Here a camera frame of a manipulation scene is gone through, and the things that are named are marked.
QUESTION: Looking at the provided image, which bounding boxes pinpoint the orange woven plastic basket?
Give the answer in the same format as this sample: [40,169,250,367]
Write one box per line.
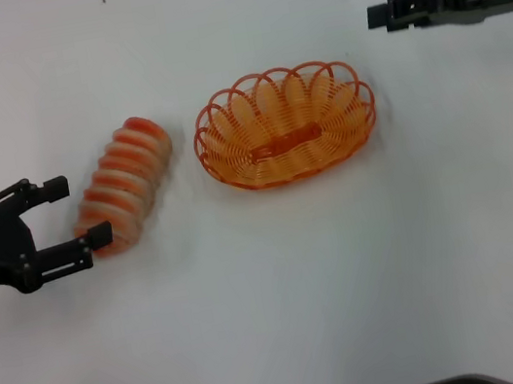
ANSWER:
[183,52,388,201]

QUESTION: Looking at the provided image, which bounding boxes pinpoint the orange white striped bread loaf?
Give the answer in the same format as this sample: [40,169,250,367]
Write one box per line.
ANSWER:
[56,110,191,265]

